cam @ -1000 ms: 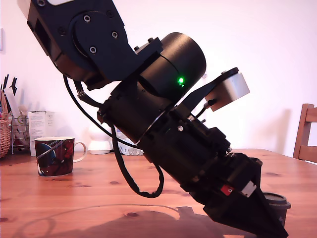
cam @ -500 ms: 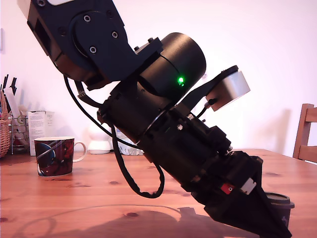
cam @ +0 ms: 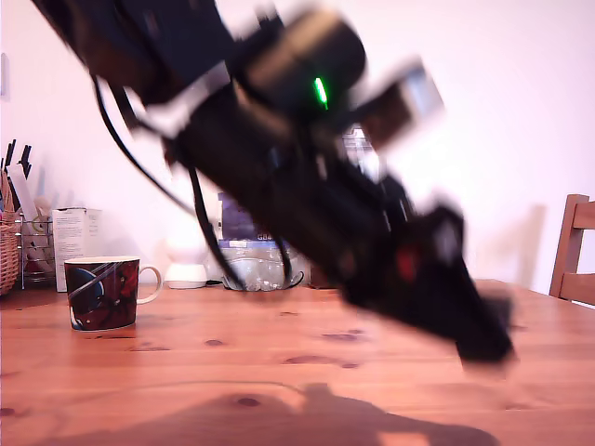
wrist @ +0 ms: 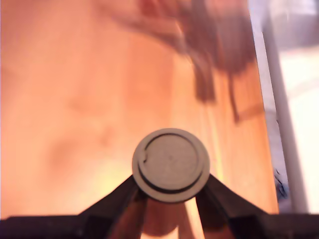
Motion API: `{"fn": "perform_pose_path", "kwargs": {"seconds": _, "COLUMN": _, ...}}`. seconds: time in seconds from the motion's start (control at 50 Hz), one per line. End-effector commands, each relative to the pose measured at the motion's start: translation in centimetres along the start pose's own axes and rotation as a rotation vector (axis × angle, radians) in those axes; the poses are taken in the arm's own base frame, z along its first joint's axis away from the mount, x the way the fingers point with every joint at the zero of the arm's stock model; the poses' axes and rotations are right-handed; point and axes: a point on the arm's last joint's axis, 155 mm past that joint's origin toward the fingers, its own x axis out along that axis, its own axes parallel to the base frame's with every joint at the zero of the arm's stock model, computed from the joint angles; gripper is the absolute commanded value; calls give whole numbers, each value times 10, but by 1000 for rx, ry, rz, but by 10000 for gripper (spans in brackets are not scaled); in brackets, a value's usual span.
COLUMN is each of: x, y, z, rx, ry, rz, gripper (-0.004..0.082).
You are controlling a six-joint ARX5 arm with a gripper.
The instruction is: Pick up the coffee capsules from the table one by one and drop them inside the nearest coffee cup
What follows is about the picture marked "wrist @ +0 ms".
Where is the grey-brown coffee capsule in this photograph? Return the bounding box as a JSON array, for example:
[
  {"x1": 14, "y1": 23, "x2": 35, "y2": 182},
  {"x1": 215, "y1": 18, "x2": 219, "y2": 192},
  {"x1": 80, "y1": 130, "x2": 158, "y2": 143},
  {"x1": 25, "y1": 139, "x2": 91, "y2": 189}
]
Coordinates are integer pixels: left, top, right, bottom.
[{"x1": 132, "y1": 127, "x2": 211, "y2": 204}]

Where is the thin black cable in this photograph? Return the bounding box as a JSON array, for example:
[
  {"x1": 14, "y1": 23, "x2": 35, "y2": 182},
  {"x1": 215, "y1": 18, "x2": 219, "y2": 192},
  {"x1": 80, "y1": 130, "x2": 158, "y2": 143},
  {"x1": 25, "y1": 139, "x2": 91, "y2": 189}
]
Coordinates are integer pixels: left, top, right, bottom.
[{"x1": 274, "y1": 168, "x2": 290, "y2": 200}]

